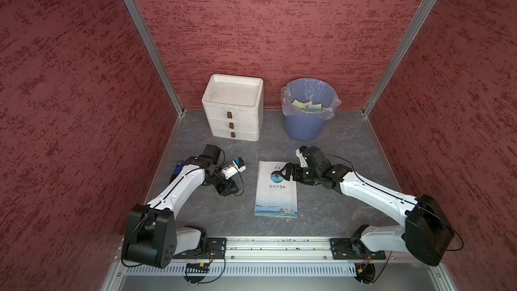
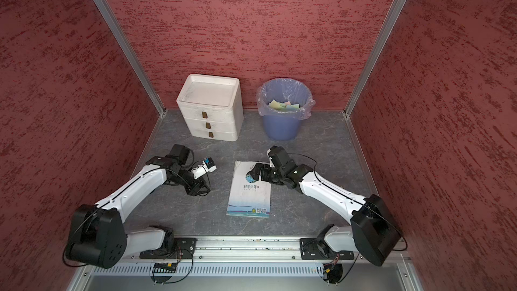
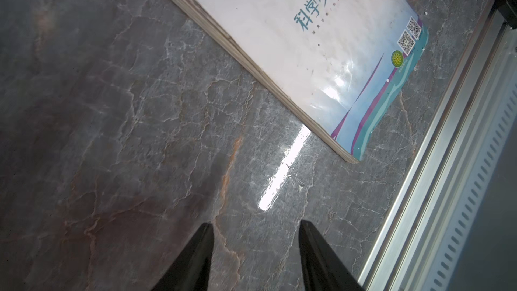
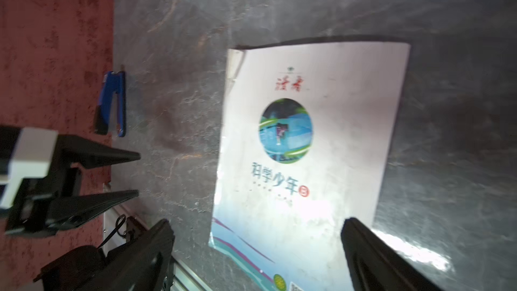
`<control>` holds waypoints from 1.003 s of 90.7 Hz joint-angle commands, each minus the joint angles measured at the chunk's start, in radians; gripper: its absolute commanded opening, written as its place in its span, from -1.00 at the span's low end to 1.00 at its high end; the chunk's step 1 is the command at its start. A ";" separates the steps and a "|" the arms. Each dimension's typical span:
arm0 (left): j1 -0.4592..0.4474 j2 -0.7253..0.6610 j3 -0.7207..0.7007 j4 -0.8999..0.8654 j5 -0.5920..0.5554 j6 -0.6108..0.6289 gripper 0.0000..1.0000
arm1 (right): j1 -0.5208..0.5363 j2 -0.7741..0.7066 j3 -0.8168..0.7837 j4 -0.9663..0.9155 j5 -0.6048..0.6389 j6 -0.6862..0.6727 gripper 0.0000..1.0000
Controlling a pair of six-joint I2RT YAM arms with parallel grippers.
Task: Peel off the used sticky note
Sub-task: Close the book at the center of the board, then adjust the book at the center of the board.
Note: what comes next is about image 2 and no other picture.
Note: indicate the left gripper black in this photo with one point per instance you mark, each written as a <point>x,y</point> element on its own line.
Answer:
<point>194,188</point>

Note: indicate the left aluminium corner post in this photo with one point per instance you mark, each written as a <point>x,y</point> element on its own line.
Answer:
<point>116,29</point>

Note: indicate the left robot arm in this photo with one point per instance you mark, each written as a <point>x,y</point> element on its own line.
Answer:
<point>97,233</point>

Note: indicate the children's science magazine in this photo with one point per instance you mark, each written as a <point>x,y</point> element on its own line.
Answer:
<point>248,198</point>

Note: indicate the right connector board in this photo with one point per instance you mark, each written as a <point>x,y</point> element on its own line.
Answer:
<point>332,273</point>

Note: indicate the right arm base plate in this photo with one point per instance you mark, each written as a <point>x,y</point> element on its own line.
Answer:
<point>316,249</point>

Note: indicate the clear plastic bin liner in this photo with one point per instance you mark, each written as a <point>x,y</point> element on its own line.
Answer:
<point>283,90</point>

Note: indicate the connector board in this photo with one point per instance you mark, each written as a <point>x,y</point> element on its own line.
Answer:
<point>332,273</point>
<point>164,268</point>

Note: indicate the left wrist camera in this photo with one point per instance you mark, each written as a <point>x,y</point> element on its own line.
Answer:
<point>205,166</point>

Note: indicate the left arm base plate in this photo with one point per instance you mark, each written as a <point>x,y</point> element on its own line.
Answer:
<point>175,250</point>

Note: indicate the right aluminium corner post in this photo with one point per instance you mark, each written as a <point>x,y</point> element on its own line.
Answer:
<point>387,27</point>

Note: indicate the discarded sticky notes pile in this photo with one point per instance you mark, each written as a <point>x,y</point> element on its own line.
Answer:
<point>283,106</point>

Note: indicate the white three-drawer storage box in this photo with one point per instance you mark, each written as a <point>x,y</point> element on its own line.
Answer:
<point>212,107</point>

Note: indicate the blue trash bin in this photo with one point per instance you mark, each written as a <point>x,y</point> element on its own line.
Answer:
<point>280,128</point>

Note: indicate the aluminium front rail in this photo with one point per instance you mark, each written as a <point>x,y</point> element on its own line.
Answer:
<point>237,249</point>

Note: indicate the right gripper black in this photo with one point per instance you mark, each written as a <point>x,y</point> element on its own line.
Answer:
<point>264,176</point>

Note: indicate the aluminium corner post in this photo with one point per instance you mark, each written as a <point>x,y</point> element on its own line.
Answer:
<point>387,27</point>
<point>116,29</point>

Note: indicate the left connector board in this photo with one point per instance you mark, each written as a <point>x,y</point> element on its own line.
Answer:
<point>164,268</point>

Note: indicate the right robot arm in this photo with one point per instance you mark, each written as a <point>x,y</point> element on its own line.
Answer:
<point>372,233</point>

